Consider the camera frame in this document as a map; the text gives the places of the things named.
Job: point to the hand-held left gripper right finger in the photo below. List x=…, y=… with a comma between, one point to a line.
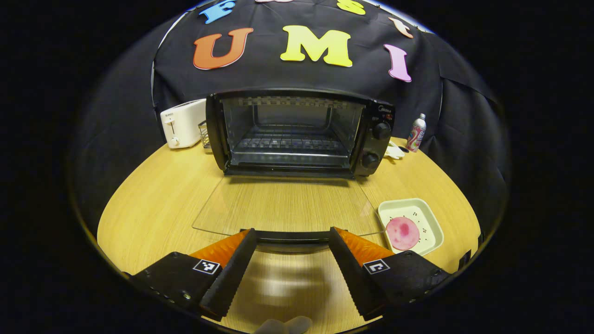
x=355, y=278

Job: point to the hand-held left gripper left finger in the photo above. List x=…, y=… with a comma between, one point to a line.
x=229, y=278

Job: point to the pink round food slice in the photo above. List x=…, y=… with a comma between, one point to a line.
x=402, y=233

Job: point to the cream square plate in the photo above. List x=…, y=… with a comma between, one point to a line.
x=427, y=222

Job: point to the black electric oven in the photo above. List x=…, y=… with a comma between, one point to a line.
x=376, y=148

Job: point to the silver spray can red label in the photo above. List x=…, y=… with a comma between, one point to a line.
x=416, y=134

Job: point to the white toaster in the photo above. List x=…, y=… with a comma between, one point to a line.
x=183, y=123

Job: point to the black backdrop cloth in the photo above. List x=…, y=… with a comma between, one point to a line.
x=278, y=76

